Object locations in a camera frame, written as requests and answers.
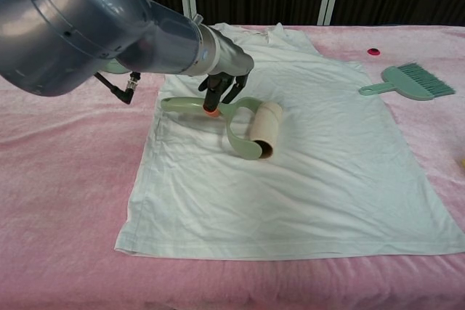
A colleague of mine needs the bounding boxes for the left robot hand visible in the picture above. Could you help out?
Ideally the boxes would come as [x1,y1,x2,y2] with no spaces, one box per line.
[198,32,254,118]

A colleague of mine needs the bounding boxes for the lint roller with green handle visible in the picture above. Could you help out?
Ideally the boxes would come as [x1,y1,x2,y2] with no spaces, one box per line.
[161,96,283,162]

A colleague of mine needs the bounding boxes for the green hand brush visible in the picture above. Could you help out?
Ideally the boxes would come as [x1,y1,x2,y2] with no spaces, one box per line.
[358,62,456,101]

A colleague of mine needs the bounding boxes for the green plastic dustpan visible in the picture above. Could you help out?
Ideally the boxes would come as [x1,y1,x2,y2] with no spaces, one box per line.
[101,59,129,75]

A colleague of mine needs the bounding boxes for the white sleeveless shirt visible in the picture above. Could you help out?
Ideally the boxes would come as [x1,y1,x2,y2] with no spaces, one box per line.
[114,22,465,262]

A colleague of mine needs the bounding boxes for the pink plush blanket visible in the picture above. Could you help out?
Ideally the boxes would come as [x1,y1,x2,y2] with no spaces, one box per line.
[0,25,465,310]

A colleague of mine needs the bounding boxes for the black arm cable with connector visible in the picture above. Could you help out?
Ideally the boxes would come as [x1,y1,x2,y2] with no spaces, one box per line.
[93,71,142,105]

